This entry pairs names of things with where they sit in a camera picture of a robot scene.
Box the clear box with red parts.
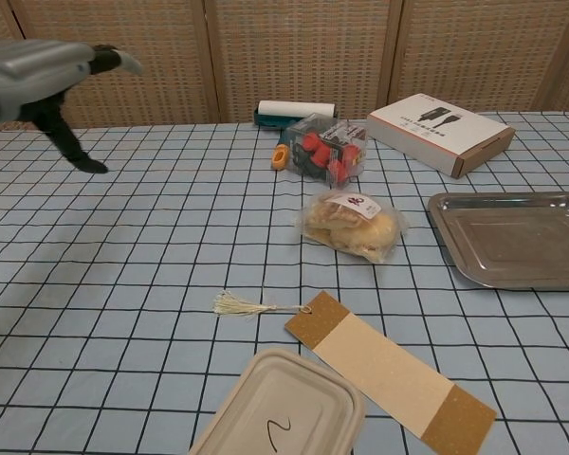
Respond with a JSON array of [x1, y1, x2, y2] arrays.
[[284, 112, 370, 191]]

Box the bread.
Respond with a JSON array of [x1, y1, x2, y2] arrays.
[[296, 191, 409, 265]]

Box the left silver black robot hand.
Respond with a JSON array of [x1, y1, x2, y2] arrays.
[[0, 41, 146, 174]]

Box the wicker folding screen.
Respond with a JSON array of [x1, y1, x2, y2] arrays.
[[0, 0, 569, 132]]

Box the brown beige bookmark with tassel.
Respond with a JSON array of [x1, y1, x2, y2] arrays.
[[212, 288, 498, 455]]

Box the teal lint roller white roll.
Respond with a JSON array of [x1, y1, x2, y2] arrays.
[[253, 100, 337, 171]]

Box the blue checked tablecloth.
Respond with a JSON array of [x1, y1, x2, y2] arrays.
[[0, 111, 569, 455]]

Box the beige food container lid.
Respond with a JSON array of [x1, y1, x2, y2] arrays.
[[188, 348, 366, 455]]

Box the white cardboard cable box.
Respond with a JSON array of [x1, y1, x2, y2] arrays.
[[365, 93, 517, 180]]

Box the stainless steel tray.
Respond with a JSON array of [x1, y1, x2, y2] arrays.
[[426, 191, 569, 291]]

